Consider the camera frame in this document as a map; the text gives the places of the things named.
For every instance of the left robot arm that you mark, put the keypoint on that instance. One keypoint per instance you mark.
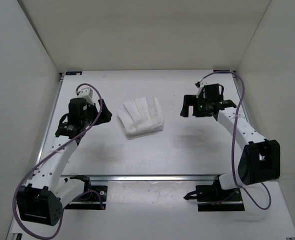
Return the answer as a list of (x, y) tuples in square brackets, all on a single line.
[(42, 200)]

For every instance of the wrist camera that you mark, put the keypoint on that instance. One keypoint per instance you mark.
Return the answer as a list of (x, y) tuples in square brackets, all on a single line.
[(200, 84), (86, 93)]

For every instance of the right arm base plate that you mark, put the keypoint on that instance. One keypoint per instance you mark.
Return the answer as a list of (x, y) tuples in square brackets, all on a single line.
[(212, 198)]

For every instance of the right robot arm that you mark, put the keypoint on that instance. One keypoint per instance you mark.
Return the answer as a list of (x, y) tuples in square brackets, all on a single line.
[(260, 160)]

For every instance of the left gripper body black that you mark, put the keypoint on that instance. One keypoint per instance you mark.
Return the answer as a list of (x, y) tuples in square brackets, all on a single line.
[(91, 115)]

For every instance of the left blue corner label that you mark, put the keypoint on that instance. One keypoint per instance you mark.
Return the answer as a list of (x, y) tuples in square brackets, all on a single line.
[(73, 73)]

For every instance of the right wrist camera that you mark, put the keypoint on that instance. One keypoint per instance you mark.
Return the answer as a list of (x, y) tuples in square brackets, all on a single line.
[(200, 84)]

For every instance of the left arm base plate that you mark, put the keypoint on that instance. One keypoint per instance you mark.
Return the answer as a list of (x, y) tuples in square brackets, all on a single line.
[(91, 200)]

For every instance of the aluminium left side rail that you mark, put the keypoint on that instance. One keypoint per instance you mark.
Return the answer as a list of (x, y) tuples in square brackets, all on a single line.
[(47, 138)]

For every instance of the white pleated skirt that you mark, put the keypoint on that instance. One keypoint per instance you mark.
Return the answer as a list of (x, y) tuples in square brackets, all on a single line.
[(141, 116)]

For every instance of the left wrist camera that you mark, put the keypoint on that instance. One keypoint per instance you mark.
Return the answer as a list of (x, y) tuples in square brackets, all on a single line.
[(86, 93)]

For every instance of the blue corner label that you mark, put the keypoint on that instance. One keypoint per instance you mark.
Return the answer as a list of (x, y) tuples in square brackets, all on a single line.
[(217, 71), (73, 73)]

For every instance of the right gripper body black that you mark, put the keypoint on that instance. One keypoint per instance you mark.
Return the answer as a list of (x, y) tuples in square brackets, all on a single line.
[(202, 104)]

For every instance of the right blue corner label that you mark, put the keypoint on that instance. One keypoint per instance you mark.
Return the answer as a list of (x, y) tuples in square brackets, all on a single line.
[(217, 71)]

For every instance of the aluminium front rail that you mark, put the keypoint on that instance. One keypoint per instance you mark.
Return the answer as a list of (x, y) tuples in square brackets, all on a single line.
[(152, 178)]

